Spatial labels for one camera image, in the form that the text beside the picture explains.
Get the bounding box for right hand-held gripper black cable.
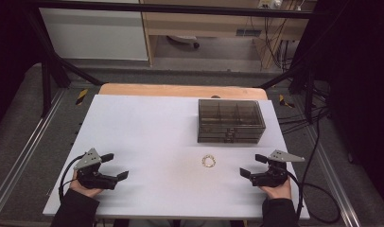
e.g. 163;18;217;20
284;171;305;223

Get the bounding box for bundle of black floor cables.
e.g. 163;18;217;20
276;105;330;135

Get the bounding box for black metal frame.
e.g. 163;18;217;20
23;0;331;125

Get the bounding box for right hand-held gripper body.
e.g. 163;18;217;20
250;149;306;188

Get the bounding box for white cabinet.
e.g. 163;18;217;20
39;8;149;61

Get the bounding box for wooden table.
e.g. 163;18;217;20
98;82;269;101

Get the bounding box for long black floor cable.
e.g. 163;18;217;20
299;116;342;225

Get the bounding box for dark curtain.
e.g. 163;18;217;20
293;0;384;216
0;0;51;133

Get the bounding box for hanging black desk cables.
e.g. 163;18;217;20
250;15;305;72

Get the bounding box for hand-held gripper black cable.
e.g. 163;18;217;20
58;154;87;202
284;171;305;223

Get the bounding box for smoky transparent drawer box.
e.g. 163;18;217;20
198;98;267;145

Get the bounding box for aluminium floor rail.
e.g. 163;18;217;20
306;126;361;227
0;89;66;216

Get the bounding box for office chair base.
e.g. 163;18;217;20
166;35;201;50

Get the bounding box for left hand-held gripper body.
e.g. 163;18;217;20
74;148;119;191

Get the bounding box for person's right hand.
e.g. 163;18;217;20
259;178;293;201

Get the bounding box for left hand-held gripper black cable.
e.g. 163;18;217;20
58;154;87;202

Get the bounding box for white power strip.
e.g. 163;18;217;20
258;0;283;9

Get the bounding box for person's left hand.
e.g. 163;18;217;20
69;169;104;199

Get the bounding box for yellow black floor tape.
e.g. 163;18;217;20
75;88;89;106
278;94;295;109

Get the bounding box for light wooden desk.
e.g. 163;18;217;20
139;0;317;69

